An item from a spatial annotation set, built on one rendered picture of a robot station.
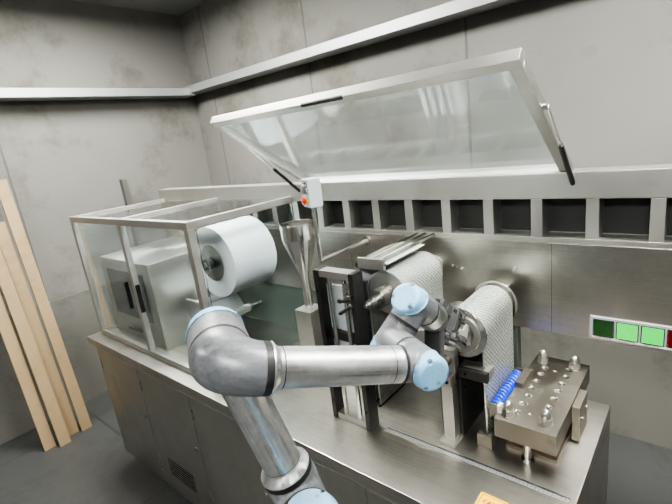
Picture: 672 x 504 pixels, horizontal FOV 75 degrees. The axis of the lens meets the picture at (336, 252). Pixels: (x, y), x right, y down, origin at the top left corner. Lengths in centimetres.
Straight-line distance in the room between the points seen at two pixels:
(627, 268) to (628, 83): 130
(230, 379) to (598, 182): 111
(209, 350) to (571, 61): 228
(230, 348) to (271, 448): 31
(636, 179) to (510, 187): 33
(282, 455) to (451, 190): 101
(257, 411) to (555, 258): 100
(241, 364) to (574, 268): 107
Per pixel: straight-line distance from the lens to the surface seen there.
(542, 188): 147
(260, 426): 97
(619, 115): 259
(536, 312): 159
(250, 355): 76
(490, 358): 138
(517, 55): 105
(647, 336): 154
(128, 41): 442
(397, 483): 137
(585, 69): 262
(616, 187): 143
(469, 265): 161
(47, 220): 396
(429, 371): 88
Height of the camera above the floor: 183
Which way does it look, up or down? 15 degrees down
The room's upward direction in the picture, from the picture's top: 7 degrees counter-clockwise
